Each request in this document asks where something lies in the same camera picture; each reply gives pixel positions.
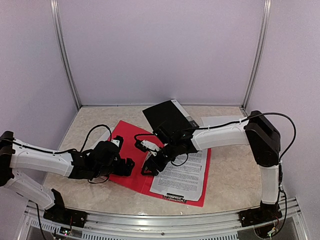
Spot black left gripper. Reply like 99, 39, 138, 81
93, 157, 135, 179

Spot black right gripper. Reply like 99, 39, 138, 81
140, 141, 179, 176

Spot red clip file folder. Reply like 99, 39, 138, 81
109, 120, 211, 208

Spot metal folder clip bottom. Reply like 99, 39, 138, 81
162, 193, 187, 204

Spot printed paper sheet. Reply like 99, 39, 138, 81
150, 150, 211, 202

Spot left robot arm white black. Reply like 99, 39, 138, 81
0, 131, 135, 223

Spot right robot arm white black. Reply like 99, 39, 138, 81
141, 106, 282, 222

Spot black clip file folder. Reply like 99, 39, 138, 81
142, 99, 200, 137

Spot blank paper sheet left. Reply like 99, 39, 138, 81
98, 130, 111, 142

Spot blank white paper sheet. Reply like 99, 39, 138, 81
201, 115, 245, 127

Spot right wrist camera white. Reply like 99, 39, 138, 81
134, 140, 161, 156

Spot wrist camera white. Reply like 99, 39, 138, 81
134, 140, 161, 156
111, 135, 124, 149

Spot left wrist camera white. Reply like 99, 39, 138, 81
111, 135, 124, 149

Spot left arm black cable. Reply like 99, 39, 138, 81
0, 124, 113, 155

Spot aluminium frame rail back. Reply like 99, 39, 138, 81
79, 103, 245, 109

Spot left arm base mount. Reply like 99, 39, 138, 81
43, 204, 88, 228

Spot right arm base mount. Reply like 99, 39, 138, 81
238, 204, 283, 227

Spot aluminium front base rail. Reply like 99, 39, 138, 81
17, 198, 308, 240

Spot aluminium frame post left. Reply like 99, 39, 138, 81
49, 0, 82, 111

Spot aluminium frame post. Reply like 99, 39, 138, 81
49, 0, 82, 111
241, 0, 272, 111

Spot aluminium frame post right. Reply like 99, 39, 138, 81
241, 0, 272, 111

